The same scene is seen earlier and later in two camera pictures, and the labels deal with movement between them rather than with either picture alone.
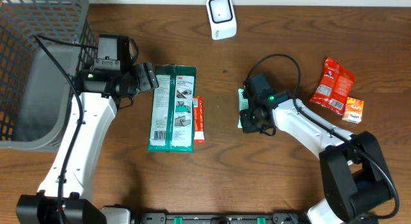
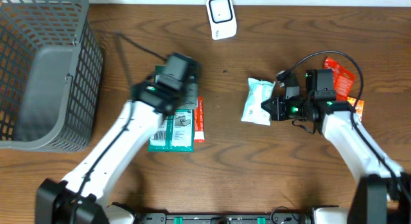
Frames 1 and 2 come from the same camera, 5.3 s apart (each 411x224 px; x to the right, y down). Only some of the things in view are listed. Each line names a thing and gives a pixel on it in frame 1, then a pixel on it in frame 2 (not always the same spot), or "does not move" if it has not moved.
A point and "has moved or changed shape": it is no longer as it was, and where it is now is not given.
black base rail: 219,218 does not move
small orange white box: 353,110 does not move
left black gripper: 146,73 -> 195,88
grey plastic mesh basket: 46,39 does not move
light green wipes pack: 243,104 has moved or changed shape
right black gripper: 247,125 -> 278,113
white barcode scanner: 223,20 does not move
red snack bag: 334,85 does not move
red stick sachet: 198,119 does not move
